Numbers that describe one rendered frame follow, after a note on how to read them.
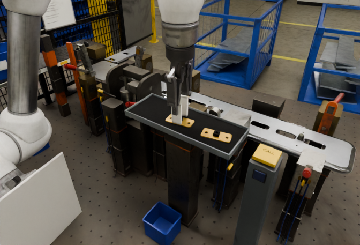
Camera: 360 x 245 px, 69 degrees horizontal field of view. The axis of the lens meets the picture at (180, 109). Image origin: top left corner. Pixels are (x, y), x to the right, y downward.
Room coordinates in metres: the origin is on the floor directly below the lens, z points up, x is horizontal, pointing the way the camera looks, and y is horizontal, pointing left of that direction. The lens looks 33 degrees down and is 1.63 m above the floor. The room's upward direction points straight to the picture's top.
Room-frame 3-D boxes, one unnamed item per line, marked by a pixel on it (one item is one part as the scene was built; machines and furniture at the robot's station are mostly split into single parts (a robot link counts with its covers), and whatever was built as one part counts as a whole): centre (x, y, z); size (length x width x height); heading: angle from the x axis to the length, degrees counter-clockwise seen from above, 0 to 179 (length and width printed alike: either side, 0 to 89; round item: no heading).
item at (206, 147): (0.66, -0.01, 1.16); 0.37 x 0.14 x 0.02; 56
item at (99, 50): (1.59, 0.52, 0.88); 0.08 x 0.08 x 0.36; 56
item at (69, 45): (1.26, 0.54, 0.95); 0.03 x 0.01 x 0.50; 56
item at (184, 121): (0.65, 0.00, 1.17); 0.08 x 0.04 x 0.01; 65
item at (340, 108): (0.90, -0.61, 0.88); 0.14 x 0.09 x 0.36; 146
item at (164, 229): (0.58, 0.06, 0.75); 0.11 x 0.10 x 0.09; 56
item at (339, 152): (1.06, -0.03, 1.00); 1.38 x 0.22 x 0.02; 56
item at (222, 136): (0.58, -0.10, 1.17); 0.08 x 0.04 x 0.01; 67
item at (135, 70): (0.95, 0.19, 0.95); 0.18 x 0.13 x 0.49; 56
